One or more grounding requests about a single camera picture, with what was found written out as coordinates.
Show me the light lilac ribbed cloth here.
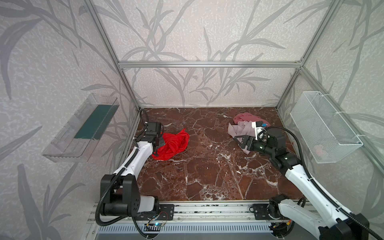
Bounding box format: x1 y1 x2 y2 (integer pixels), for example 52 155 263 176
228 121 256 138

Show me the red cloth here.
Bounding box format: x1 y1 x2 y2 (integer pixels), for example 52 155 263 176
152 129 190 161

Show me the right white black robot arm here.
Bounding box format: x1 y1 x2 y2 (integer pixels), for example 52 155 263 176
234 127 370 240

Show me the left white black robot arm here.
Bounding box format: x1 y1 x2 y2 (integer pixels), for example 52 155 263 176
96 122 162 218

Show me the dusty pink ribbed cloth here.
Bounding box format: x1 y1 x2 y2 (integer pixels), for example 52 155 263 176
233 112 271 127

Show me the green sponge pad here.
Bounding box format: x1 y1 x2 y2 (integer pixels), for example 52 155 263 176
74 105 119 140

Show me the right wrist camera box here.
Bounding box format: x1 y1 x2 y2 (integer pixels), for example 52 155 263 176
252 121 268 140

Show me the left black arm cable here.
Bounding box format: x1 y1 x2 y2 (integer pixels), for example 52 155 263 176
94 108 151 240

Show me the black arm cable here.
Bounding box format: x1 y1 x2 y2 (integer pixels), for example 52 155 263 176
94 108 151 240
257 125 384 240

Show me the white wire mesh basket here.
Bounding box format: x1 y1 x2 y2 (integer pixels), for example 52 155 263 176
290 91 363 164

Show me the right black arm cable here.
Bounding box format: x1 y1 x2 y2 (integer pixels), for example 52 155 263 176
257 125 384 240

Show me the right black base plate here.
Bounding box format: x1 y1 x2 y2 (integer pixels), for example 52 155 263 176
249 204 290 222

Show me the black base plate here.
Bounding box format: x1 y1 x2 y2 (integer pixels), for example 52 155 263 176
135 204 175 221
249 204 290 222

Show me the aluminium frame rail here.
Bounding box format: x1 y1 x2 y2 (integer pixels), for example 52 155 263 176
118 61 302 69

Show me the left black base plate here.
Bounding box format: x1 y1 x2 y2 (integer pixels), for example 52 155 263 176
135 204 175 221

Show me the clear plastic wall bin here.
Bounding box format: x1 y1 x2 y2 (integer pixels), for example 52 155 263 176
42 94 120 163

